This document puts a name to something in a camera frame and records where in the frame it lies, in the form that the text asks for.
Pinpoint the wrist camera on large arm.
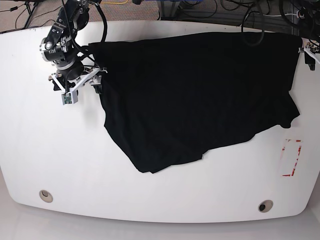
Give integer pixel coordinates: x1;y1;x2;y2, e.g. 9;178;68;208
61;92;78;105

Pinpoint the white black slim gripper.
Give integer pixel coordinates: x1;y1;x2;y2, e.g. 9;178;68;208
298;38;320;71

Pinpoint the yellow cable on floor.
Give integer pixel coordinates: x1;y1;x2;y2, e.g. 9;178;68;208
101;0;130;6

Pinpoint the table cable grommet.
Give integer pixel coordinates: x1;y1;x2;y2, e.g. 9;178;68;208
39;190;53;203
258;199;274;213

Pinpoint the black graphic t-shirt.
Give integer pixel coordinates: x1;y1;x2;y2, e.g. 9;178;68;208
88;32;303;173

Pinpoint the red tape rectangle marking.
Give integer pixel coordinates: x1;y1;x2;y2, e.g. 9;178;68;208
279;139;303;177

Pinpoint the white black large gripper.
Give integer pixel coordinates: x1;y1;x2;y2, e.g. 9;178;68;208
48;66;108;94

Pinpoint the right table cable grommet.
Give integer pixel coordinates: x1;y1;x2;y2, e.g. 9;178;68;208
258;199;274;213

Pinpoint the black tripod stand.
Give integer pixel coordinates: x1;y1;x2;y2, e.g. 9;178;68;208
22;0;41;30

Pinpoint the black cable slim arm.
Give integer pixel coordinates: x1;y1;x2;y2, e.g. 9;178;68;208
240;0;320;48

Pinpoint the left table cable grommet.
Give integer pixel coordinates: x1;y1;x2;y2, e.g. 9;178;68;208
39;190;53;203

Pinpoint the large black robot arm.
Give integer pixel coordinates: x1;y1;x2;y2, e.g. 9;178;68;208
40;0;320;104

